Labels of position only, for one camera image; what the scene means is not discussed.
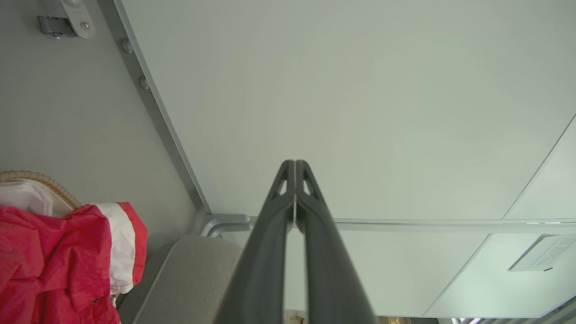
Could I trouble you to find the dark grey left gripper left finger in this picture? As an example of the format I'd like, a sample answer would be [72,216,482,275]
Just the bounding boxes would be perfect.
[215,160,296,324]

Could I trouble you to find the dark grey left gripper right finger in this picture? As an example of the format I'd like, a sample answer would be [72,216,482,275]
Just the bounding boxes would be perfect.
[295,160,378,324]

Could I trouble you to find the grey upholstered couch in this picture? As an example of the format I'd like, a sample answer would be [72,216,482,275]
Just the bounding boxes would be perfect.
[116,234,246,324]

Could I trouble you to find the red garment with wide white stripe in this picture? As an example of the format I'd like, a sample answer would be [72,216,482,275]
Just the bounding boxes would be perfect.
[0,202,148,324]

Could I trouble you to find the woven wicker laundry basket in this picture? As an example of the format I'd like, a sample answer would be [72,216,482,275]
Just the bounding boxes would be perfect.
[0,170,84,210]

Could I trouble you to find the white fabric basket liner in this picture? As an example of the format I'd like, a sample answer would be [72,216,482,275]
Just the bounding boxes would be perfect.
[0,181,75,218]

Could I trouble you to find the grey metal corner bracket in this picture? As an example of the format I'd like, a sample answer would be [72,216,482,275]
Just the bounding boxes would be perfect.
[198,214,253,238]

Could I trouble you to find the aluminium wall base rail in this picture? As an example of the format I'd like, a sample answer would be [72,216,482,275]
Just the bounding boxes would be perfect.
[97,0,212,221]

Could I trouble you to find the white paper wall notice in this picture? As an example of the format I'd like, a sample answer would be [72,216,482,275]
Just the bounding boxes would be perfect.
[508,234,576,273]

